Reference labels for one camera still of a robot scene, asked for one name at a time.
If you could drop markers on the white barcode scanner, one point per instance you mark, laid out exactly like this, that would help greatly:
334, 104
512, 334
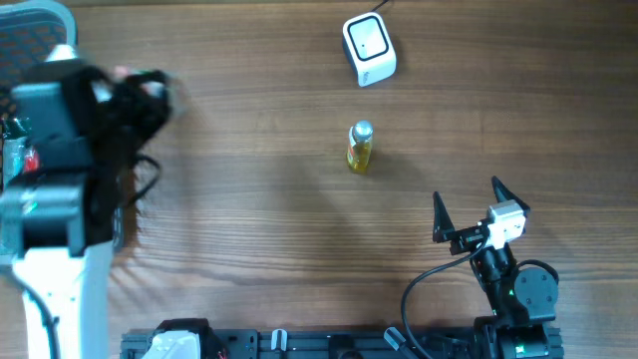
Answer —
369, 49

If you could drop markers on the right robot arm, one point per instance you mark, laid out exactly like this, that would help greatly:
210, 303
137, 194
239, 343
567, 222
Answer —
521, 294

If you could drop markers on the yellow dish soap bottle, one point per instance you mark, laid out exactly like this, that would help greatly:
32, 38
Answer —
360, 143

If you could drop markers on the green sponge pack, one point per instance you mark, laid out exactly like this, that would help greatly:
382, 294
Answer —
18, 154

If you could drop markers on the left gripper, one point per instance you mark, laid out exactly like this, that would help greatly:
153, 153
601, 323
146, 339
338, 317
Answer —
139, 92

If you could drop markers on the grey plastic mesh basket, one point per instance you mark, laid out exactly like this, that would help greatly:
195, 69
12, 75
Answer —
30, 31

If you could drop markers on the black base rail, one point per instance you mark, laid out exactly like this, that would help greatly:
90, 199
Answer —
445, 343

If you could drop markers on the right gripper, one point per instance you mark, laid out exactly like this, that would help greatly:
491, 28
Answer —
465, 238

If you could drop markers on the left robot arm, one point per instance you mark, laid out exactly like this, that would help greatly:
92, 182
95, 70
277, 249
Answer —
61, 216

